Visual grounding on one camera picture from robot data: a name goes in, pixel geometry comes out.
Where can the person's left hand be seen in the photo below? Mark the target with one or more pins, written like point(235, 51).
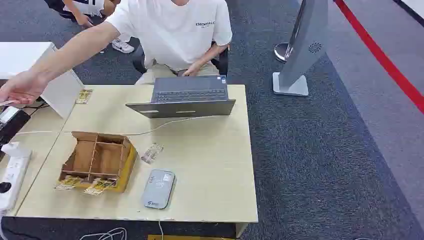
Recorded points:
point(192, 70)

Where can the person's right hand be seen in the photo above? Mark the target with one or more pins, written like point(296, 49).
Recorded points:
point(21, 88)

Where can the grey laptop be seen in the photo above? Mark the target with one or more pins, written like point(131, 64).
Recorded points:
point(190, 96)

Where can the white cabinet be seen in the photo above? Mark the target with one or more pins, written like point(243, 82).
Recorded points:
point(30, 58)

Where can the black device with white label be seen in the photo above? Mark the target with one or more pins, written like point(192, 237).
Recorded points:
point(11, 126)

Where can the person in white shirt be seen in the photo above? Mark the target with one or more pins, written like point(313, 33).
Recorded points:
point(172, 33)

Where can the white power adapter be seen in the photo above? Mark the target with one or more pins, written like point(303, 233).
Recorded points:
point(15, 149)

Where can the yellow card stack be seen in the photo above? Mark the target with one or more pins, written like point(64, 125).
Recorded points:
point(83, 96)

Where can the white sneaker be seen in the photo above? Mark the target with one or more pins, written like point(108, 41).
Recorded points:
point(122, 46)

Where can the round chrome base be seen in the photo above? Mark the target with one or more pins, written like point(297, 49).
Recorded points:
point(281, 52)

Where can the white power strip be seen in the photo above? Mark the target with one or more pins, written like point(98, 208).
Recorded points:
point(13, 180)

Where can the pale printed card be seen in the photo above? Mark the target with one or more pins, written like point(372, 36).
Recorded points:
point(152, 153)

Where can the black round plug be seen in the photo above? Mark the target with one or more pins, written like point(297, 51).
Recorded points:
point(5, 187)

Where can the crouching person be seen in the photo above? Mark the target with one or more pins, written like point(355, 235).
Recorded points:
point(84, 8)

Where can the wooden compartment box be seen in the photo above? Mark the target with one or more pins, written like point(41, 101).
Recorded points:
point(99, 159)

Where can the yellow printed card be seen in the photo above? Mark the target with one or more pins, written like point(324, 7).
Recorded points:
point(69, 182)
point(98, 187)

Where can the grey slanted stand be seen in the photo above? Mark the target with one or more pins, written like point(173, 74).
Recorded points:
point(303, 56)

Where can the yellow board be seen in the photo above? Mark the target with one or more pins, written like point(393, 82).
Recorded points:
point(185, 238)

